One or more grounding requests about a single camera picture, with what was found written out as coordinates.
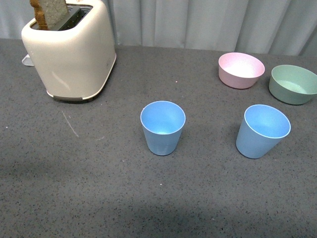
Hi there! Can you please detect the pink plastic bowl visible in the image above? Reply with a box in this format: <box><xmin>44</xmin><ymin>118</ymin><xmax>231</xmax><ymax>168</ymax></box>
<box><xmin>218</xmin><ymin>52</ymin><xmax>265</xmax><ymax>89</ymax></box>

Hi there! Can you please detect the green plastic bowl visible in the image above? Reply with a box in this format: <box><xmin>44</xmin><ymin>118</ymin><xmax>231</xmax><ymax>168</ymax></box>
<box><xmin>268</xmin><ymin>65</ymin><xmax>317</xmax><ymax>105</ymax></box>

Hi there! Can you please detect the light blue plastic cup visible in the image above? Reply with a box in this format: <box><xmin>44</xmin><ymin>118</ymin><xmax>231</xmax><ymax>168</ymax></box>
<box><xmin>140</xmin><ymin>101</ymin><xmax>186</xmax><ymax>156</ymax></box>

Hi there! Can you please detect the brown toast slice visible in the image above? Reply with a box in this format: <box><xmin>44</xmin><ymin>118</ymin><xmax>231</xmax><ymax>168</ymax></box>
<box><xmin>29</xmin><ymin>0</ymin><xmax>68</xmax><ymax>30</ymax></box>

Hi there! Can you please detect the cream two-slot toaster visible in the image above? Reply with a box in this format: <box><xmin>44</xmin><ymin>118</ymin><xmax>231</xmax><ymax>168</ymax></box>
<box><xmin>21</xmin><ymin>0</ymin><xmax>116</xmax><ymax>101</ymax></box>

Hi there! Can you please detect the grey-white curtain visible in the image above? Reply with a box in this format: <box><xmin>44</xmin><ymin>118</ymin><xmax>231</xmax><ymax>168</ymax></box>
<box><xmin>0</xmin><ymin>0</ymin><xmax>317</xmax><ymax>57</ymax></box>

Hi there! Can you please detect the white toaster plug and cable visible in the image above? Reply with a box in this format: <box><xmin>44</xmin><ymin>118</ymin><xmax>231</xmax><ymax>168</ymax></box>
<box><xmin>22</xmin><ymin>55</ymin><xmax>35</xmax><ymax>67</ymax></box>

